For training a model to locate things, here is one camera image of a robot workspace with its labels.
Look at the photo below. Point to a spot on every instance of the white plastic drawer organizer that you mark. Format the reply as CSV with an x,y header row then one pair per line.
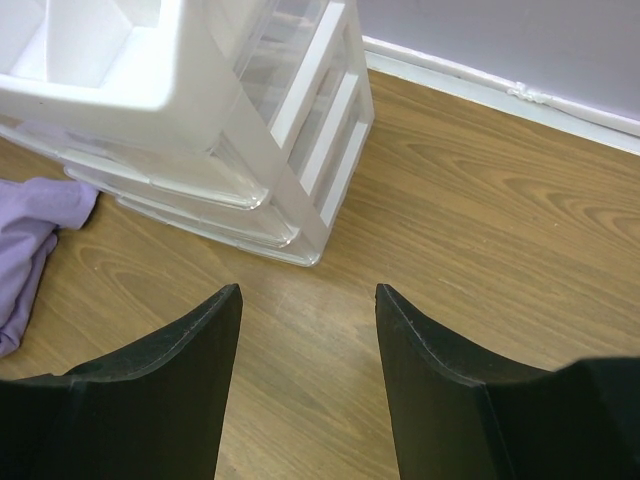
x,y
239,121

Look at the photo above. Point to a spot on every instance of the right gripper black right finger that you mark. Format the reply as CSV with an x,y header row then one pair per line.
x,y
461,411

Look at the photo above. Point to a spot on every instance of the purple cloth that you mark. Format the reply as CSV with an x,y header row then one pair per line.
x,y
31,213

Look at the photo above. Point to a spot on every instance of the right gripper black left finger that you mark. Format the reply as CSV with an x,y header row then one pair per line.
x,y
153,409

